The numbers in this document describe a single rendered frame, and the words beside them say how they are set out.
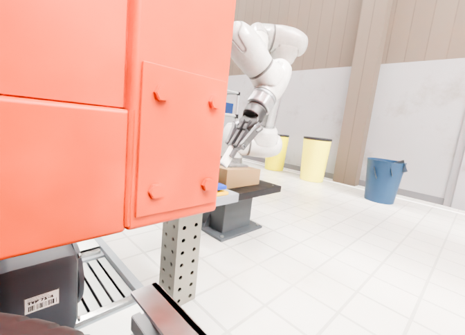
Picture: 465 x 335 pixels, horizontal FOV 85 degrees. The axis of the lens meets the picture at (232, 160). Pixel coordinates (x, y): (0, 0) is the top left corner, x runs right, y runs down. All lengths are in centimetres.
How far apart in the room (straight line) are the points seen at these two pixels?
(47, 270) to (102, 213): 25
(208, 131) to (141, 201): 14
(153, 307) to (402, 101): 361
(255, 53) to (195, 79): 50
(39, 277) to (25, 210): 27
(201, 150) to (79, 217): 18
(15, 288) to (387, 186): 291
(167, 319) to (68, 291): 24
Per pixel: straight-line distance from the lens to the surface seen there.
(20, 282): 59
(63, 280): 60
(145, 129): 34
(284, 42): 144
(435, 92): 375
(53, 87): 33
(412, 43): 394
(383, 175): 300
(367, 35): 395
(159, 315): 44
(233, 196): 82
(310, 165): 348
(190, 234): 94
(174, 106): 36
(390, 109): 380
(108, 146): 33
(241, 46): 85
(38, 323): 29
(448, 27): 393
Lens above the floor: 68
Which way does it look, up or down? 9 degrees down
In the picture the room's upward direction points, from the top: 6 degrees clockwise
